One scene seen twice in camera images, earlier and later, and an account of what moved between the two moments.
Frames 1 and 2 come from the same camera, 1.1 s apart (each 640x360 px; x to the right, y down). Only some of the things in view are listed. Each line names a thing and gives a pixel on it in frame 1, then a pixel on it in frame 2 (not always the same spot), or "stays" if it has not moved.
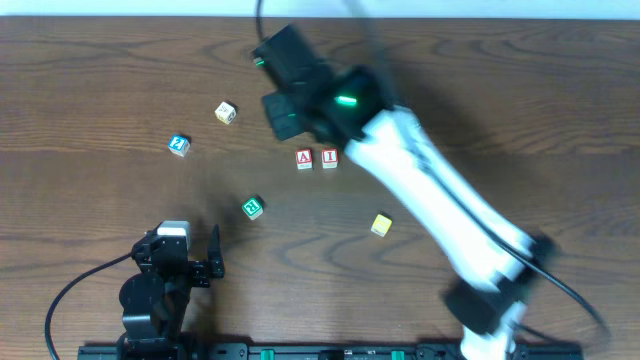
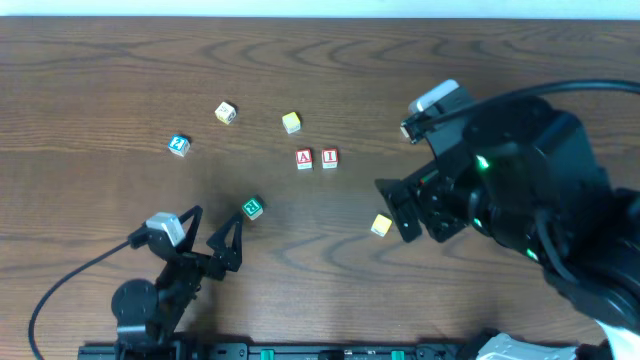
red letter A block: [304, 159] stays
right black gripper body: [279, 117] → [417, 201]
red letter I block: [329, 158] stays
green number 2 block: [252, 208] stays
